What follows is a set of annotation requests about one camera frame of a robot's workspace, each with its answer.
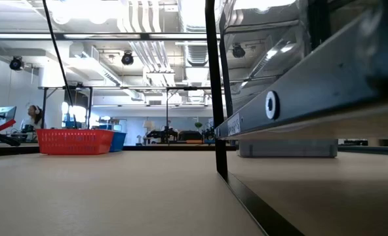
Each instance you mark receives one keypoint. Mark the blue plastic basket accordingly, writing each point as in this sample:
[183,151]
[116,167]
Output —
[119,141]

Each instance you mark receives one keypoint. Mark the red plastic basket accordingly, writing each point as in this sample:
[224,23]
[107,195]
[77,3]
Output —
[72,141]

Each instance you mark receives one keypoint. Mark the black background robot arm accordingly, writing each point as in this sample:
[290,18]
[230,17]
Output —
[162,134]
[209,135]

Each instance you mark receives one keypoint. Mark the small green plant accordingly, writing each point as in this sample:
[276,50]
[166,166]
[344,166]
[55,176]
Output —
[198,125]

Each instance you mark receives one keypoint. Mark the white label sticker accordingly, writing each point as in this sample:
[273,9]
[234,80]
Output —
[234,124]

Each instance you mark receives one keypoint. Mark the white table lamp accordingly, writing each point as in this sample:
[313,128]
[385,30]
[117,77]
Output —
[148,124]

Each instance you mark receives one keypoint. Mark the white round bolt cap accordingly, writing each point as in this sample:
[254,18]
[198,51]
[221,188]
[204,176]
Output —
[272,115]

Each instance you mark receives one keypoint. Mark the black ceiling spotlight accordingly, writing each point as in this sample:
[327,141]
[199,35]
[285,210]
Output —
[238,51]
[127,59]
[16,64]

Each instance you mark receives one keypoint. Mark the black linear light fixture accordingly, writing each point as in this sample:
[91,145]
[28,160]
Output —
[145,36]

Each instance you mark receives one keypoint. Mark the person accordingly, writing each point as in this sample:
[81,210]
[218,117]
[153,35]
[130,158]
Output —
[36,118]

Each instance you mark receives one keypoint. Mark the red slanted bar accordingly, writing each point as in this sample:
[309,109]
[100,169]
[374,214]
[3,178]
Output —
[5,125]

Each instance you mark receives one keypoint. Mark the grey computer monitor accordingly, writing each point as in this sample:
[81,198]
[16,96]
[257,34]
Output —
[4,113]

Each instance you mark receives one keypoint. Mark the black background rig frame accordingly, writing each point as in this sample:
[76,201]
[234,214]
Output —
[167,105]
[90,108]

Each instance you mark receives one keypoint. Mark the black aluminium rig frame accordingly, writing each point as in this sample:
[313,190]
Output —
[167,148]

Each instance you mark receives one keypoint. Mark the silver ribbed ventilation duct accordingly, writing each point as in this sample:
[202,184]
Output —
[197,54]

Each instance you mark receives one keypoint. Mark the wooden shelf black metal frame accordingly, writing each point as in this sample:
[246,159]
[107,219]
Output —
[328,82]

